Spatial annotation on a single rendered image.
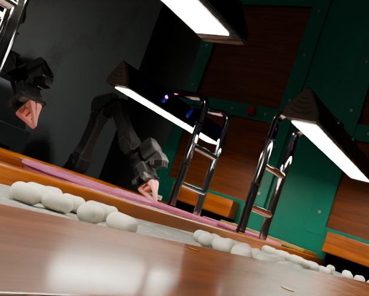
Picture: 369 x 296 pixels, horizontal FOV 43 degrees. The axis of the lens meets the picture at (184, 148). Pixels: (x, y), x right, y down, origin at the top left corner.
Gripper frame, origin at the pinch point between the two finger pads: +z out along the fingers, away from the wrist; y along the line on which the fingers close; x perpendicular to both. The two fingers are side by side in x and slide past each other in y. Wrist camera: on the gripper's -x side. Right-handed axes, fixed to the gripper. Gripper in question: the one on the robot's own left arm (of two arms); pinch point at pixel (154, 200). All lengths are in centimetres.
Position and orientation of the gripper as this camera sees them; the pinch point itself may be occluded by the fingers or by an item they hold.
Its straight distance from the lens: 168.6
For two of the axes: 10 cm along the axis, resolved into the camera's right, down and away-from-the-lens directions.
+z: 4.0, 7.6, -5.1
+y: 5.1, 2.8, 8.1
